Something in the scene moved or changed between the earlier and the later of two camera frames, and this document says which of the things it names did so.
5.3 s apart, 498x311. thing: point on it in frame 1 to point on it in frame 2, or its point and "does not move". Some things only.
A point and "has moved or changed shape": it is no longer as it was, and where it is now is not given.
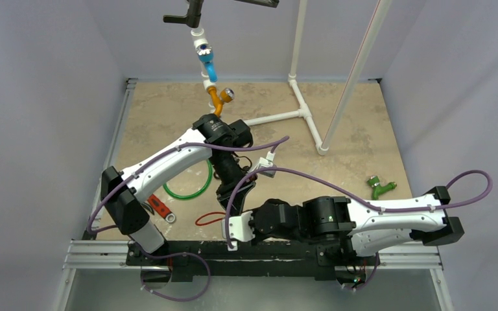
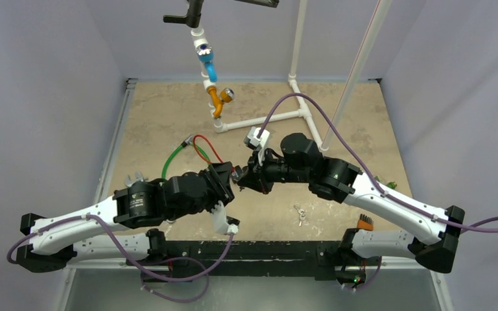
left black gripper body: x=228 y=170 does not move
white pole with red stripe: x=356 y=70 does not move
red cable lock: x=209 y=221 has moved or changed shape
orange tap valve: x=226 y=96 does not move
